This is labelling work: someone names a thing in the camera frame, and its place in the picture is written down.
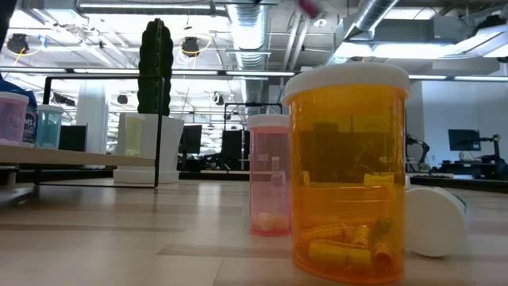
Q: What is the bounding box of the yellow translucent pill bottle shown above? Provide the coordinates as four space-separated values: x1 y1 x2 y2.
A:
120 112 146 158

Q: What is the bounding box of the pink translucent pill bottle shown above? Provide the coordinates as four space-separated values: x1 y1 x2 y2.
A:
0 91 30 147
297 0 321 19
246 114 293 238

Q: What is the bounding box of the blue translucent pill bottle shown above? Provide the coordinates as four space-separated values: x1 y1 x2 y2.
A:
35 104 64 150

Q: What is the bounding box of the blue TUMS bottle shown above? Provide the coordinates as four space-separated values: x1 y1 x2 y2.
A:
0 78 40 149

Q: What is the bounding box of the dark monitor on arm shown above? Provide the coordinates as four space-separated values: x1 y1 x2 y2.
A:
448 129 482 152

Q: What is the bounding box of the wooden shelf board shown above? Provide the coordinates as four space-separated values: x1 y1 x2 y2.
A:
0 145 156 168

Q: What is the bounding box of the ceiling light strip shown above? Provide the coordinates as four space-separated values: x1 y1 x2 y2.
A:
225 70 297 77

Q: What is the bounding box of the large orange pill bottle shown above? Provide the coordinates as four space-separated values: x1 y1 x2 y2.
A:
280 63 410 285

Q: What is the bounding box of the green cactus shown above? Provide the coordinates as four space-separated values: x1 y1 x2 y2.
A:
137 17 175 117

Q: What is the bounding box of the ceiling light panel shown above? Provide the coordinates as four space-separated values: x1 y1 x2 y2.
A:
333 41 452 60

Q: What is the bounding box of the green pill bottle white cap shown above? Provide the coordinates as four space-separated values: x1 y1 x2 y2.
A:
403 186 470 259

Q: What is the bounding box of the black rectangular stand frame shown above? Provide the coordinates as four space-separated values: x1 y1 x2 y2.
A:
223 102 283 172

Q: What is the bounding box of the black aluminium table frame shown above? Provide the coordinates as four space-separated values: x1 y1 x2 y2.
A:
15 168 508 195

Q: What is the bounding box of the black metal shelf frame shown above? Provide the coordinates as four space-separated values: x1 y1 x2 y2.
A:
33 74 166 189

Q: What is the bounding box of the silver ribbed air duct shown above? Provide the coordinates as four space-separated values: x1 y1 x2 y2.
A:
225 0 271 104

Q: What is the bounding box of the black ceiling device yellow cable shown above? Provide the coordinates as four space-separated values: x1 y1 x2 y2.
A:
180 36 202 57
6 33 29 55

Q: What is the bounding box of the silver slanted air duct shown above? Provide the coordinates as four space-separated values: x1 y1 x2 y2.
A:
343 0 400 41

